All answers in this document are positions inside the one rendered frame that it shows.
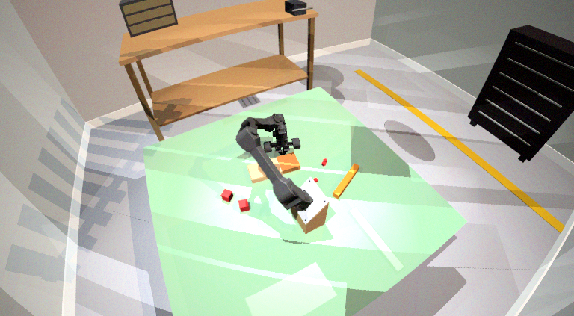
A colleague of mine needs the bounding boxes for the red cube block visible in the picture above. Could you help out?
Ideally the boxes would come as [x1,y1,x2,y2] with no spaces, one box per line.
[238,199,250,212]
[220,189,233,202]

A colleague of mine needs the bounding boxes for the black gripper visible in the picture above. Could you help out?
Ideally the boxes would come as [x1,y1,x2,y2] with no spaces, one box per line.
[263,136,300,155]

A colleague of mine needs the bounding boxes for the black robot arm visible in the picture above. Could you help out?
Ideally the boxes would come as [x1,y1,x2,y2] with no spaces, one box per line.
[235,113,314,211]

